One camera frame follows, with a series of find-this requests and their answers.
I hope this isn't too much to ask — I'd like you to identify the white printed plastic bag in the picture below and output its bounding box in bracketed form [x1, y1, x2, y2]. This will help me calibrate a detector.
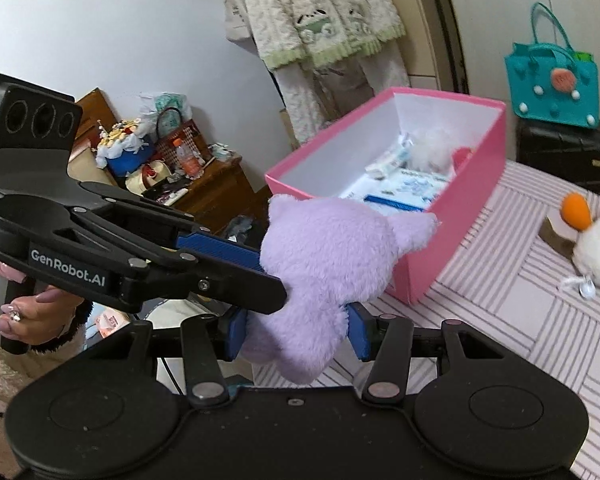
[140, 91, 188, 126]

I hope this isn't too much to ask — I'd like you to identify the cream fleece pajamas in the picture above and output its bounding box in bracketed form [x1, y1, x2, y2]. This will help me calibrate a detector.
[232, 0, 406, 146]

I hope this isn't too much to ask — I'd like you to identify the blue flower bouquet bowl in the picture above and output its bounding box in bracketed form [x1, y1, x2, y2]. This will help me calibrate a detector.
[97, 120, 156, 178]

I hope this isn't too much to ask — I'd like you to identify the white plush duck keychain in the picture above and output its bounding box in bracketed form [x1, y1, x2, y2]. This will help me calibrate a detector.
[539, 192, 600, 302]

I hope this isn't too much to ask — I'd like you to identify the pink striped tablecloth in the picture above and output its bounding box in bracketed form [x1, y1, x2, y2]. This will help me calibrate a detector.
[252, 160, 600, 461]

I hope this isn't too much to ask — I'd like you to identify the black suitcase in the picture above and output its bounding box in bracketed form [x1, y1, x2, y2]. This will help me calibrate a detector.
[516, 119, 600, 198]

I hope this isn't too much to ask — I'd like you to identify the person's left forearm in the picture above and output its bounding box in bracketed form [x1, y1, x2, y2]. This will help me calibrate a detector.
[0, 305, 88, 411]

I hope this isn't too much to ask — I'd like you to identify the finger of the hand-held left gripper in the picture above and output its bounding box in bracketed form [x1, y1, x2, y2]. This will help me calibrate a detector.
[70, 182, 266, 276]
[55, 227, 287, 313]

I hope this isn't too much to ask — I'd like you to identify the person's left hand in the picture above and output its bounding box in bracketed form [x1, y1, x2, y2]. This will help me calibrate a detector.
[0, 285, 88, 346]

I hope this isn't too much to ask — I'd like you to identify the canvas tote bag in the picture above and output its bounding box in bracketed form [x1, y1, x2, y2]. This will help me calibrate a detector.
[224, 0, 256, 41]

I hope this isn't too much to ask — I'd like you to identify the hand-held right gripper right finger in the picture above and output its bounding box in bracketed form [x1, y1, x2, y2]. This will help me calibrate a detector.
[347, 302, 481, 403]

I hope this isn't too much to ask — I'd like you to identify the teal felt handbag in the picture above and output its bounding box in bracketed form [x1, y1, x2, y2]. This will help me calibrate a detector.
[504, 2, 600, 131]

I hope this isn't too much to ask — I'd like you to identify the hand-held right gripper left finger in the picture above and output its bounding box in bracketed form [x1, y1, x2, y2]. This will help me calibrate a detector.
[87, 308, 248, 407]

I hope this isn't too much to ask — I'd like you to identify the orange drink bottle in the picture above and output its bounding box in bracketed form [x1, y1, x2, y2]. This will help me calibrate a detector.
[172, 137, 206, 178]

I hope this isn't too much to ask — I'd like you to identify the wooden cabinet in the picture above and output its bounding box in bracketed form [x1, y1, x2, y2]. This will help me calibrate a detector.
[70, 87, 256, 221]

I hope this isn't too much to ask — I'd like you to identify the brown wicker basket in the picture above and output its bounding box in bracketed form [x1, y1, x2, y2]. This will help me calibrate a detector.
[155, 107, 201, 161]

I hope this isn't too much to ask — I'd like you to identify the large blue tissue pack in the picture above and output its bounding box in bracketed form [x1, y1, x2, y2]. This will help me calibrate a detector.
[340, 167, 453, 216]

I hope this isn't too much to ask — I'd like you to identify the white fluffy plush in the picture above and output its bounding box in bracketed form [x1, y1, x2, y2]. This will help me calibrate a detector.
[407, 127, 461, 171]

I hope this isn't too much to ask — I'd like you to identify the pink cardboard box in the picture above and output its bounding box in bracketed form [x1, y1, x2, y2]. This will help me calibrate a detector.
[265, 86, 507, 305]

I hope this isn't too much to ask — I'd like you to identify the small white tissue pack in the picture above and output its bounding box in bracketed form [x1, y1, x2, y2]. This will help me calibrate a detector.
[365, 135, 416, 178]

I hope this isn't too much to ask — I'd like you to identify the purple plush toy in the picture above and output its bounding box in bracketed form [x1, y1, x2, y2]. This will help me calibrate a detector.
[242, 194, 443, 386]

